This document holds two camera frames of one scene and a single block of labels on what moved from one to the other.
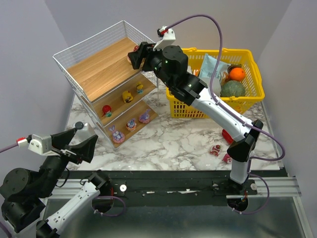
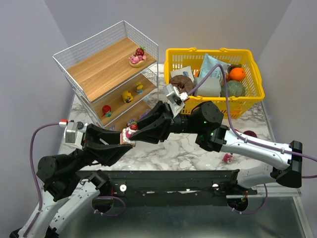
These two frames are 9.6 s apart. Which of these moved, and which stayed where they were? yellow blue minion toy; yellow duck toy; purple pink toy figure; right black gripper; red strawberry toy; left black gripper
Moved: left black gripper; right black gripper
Stayed: red strawberry toy; yellow blue minion toy; yellow duck toy; purple pink toy figure
